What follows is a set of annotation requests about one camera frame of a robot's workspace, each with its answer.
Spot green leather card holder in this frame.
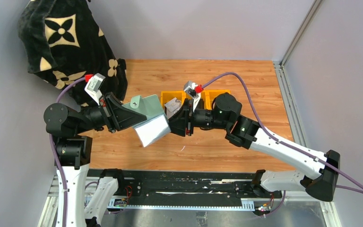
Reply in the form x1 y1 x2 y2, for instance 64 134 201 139
122 95 171 147

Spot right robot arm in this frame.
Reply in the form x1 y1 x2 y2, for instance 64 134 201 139
169 93 340 202

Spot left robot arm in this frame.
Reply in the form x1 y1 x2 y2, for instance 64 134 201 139
43 93 147 227

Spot silver cards in left bin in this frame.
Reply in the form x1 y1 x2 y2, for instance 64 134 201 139
164 97 182 119

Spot right yellow plastic bin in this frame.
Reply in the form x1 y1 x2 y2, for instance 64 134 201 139
203 89 231 110

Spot yellow plastic bin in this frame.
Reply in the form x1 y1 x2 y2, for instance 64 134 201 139
160 90 186 108
203 89 231 110

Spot left yellow plastic bin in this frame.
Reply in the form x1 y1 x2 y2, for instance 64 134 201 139
160 90 186 108

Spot black floral patterned blanket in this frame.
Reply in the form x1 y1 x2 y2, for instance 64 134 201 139
17 0 128 107

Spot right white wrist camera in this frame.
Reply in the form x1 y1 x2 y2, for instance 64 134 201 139
183 81 204 112

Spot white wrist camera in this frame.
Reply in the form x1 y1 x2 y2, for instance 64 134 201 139
183 81 204 112
84 73 105 105

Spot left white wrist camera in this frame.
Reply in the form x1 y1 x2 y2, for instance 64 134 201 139
84 73 105 105

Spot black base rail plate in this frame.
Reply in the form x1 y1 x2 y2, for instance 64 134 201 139
87 169 283 208

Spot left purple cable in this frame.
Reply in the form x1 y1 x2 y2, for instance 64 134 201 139
49 75 93 227

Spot purple cable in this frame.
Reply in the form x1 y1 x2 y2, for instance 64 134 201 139
49 75 93 227
200 72 363 217

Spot aluminium frame rail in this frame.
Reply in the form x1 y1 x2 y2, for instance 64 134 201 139
273 0 323 145

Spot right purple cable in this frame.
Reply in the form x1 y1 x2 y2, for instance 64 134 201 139
200 72 363 217

